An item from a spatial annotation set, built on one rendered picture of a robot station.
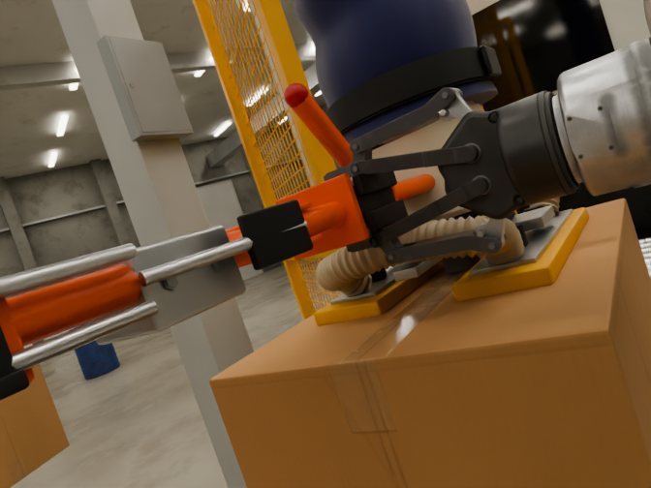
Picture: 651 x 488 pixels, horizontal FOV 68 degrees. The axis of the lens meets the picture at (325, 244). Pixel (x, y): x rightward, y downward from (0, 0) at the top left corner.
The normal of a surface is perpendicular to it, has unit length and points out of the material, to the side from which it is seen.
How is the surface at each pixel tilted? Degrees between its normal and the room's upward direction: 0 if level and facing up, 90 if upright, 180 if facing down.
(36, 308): 77
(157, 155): 90
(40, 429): 90
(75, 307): 103
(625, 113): 86
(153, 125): 90
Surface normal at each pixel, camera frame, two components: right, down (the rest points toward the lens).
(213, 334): 0.78, -0.24
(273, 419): -0.52, 0.22
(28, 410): 0.92, -0.30
